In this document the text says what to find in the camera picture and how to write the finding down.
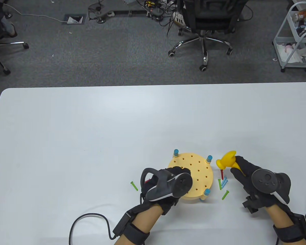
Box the person's right hand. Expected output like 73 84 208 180
231 156 291 214

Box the grey desk base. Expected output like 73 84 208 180
88 3 148 24

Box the person's right forearm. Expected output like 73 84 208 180
264 205 306 245

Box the yellow round tap bench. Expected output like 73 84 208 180
167 149 214 201

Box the white floor cable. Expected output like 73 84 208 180
2 3 67 24

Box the white utility cart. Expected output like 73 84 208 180
272 2 306 73

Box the yellow toy hammer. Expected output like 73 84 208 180
216 151 246 177

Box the floor outlet box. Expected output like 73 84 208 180
62 15 86 25

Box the black grey hand controller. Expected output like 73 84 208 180
140 168 193 202
251 168 291 204

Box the black office chair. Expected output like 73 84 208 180
168 0 253 72
0 0 30 76

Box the person's left forearm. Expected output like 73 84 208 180
113 204 163 245

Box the white crumpled cloth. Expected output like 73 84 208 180
277 43 306 64

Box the person's left hand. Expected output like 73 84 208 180
140 166 193 216

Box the tangle of black cables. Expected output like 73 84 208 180
136 0 186 36

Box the black wrist camera strap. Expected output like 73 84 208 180
273 214 306 242
113 212 150 244

